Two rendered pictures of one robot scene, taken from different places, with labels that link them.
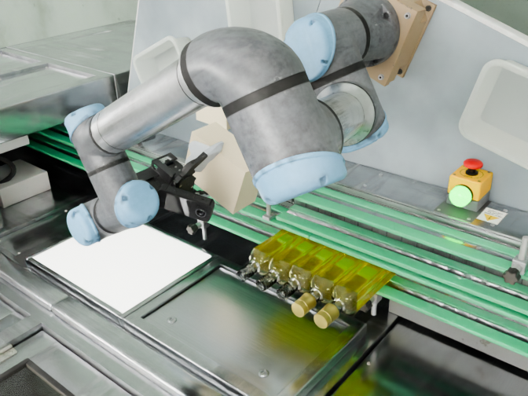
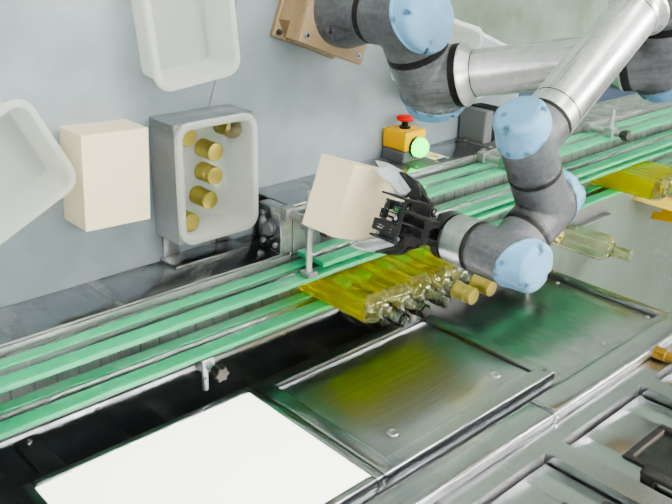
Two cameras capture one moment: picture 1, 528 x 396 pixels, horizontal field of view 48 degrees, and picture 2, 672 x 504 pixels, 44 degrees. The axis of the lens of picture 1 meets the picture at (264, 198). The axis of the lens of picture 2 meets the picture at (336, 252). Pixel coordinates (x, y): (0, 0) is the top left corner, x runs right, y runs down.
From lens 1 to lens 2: 1.76 m
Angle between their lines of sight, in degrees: 74
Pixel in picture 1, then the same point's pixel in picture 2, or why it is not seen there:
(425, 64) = not seen: hidden behind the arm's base
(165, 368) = (486, 441)
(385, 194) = not seen: hidden behind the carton
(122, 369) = (473, 489)
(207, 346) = (447, 407)
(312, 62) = (443, 29)
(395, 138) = (326, 130)
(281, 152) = not seen: outside the picture
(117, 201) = (577, 191)
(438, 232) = (441, 180)
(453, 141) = (373, 109)
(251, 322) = (406, 375)
